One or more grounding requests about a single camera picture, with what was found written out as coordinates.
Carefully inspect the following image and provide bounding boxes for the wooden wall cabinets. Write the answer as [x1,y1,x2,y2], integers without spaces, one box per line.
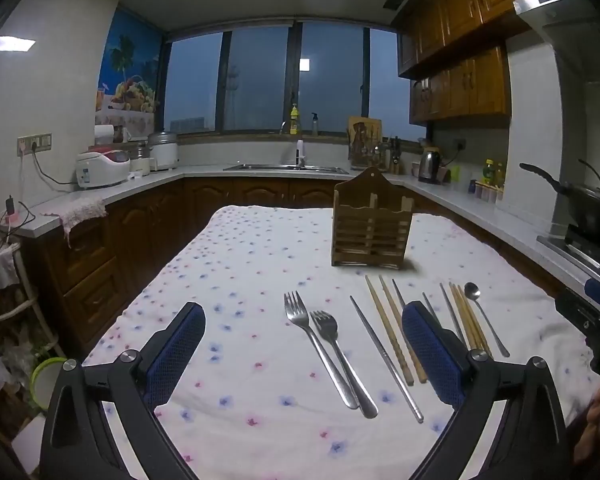
[392,0,566,123]

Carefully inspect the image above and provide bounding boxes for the knife block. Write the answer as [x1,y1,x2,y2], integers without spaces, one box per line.
[387,136,404,175]

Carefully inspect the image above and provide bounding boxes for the countertop utensil rack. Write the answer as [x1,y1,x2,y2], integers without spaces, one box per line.
[350,144,389,172]

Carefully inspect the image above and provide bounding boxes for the black wok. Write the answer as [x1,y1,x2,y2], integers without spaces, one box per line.
[519,159,600,242]

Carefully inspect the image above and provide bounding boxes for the green basin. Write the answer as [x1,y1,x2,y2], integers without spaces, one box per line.
[30,356,69,409]

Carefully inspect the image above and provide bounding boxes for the small white stew pot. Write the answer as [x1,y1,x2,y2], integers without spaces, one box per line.
[130,142,154,176]

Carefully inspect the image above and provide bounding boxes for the large metal fork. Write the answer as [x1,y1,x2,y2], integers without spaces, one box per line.
[283,291,360,410]

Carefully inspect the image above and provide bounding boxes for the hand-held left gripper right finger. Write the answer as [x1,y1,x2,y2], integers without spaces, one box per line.
[402,301,569,480]

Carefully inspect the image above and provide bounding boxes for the long metal spoon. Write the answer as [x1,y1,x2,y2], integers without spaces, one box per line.
[464,282,511,358]

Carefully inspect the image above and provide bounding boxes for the white storage rack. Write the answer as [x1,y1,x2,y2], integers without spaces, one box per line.
[0,240,67,363]

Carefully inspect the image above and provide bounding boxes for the steel kitchen sink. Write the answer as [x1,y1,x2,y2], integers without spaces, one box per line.
[223,162,350,175]

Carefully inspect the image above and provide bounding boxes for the small metal fork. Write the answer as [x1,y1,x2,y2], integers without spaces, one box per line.
[310,310,379,420]

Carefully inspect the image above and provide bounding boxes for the wooden base cabinets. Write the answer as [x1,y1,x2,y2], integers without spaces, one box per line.
[17,175,578,356]

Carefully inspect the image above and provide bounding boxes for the wall outlet strip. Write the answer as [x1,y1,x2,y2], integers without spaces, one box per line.
[16,133,53,155]

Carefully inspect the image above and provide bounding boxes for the gas stove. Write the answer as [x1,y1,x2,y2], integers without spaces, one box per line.
[536,225,600,292]

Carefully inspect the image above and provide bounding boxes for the spice jar set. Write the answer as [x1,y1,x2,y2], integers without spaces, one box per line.
[467,179,504,205]

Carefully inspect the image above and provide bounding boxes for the wooden cutting board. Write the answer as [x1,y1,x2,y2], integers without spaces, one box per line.
[348,116,383,152]

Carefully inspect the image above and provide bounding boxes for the wooden utensil holder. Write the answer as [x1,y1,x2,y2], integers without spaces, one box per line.
[331,166,414,267]

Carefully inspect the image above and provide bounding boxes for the pink lace cloth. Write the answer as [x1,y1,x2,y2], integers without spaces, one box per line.
[41,196,109,249]

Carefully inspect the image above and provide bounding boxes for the kitchen window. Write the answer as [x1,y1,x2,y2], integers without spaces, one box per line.
[162,20,428,136]

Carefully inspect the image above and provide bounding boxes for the white and red rice cooker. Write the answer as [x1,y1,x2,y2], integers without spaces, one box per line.
[75,148,132,191]

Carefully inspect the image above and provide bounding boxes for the wooden chopstick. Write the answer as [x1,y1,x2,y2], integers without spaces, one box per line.
[449,282,479,352]
[378,274,428,385]
[457,284,493,359]
[365,275,415,386]

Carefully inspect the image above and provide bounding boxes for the charger and cables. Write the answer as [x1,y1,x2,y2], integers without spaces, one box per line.
[0,194,37,235]

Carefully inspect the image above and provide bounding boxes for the steel electric kettle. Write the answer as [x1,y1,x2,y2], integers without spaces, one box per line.
[418,146,444,184]

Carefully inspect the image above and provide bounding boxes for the steel range hood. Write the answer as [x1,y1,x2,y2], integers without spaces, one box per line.
[512,0,600,81]

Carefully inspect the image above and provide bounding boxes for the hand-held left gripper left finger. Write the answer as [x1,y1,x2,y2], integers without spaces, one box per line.
[40,302,206,480]

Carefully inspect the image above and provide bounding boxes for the black power cable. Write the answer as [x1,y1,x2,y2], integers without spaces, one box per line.
[29,147,82,187]

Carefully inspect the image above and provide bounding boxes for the floral white tablecloth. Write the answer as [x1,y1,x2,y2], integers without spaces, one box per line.
[80,205,600,480]

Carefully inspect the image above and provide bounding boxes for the tropical fruit wall poster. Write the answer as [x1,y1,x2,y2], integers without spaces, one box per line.
[96,7,162,128]

